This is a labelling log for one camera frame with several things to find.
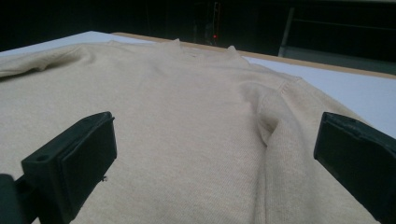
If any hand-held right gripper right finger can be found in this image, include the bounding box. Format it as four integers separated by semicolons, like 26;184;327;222
313;111;396;224

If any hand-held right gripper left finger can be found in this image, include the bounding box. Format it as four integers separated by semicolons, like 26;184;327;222
21;111;118;224

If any beige knit sweater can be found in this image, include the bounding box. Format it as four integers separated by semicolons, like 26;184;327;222
0;38;382;224

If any dark device with red light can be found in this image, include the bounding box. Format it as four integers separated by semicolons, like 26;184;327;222
210;1;222;45

